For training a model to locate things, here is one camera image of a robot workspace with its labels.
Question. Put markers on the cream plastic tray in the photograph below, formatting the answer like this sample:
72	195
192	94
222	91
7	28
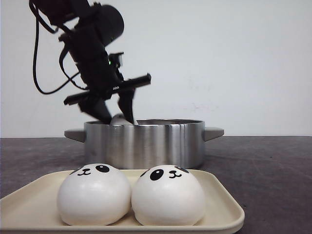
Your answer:
32	209

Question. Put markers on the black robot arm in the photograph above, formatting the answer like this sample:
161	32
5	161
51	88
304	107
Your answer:
52	13

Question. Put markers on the stainless steel steamer pot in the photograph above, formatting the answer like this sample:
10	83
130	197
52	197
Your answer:
149	143

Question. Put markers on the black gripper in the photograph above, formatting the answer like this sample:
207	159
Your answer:
86	44

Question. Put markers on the panda bun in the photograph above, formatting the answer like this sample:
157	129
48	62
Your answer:
94	194
168	195
119	119

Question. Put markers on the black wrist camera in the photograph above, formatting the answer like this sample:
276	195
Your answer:
115	59

